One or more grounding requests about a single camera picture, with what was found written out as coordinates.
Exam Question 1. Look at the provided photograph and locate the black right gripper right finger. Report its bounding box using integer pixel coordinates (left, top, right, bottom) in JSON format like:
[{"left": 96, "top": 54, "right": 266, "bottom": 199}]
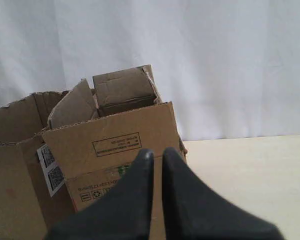
[{"left": 162, "top": 147, "right": 284, "bottom": 240}]

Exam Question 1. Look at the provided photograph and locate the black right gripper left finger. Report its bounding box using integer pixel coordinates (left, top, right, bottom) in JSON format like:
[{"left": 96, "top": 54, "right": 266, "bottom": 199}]
[{"left": 45, "top": 149, "right": 154, "bottom": 240}]

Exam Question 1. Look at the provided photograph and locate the small taped cardboard box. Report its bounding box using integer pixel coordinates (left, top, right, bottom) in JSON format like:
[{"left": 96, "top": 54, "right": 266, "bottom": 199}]
[{"left": 42, "top": 65, "right": 187, "bottom": 240}]

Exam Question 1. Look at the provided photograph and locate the large open cardboard box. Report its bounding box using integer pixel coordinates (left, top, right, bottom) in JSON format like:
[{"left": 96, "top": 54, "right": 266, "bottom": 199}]
[{"left": 0, "top": 91, "right": 74, "bottom": 240}]

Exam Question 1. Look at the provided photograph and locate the white backdrop curtain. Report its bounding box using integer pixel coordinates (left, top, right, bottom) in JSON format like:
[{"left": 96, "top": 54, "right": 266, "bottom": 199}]
[{"left": 0, "top": 0, "right": 300, "bottom": 141}]

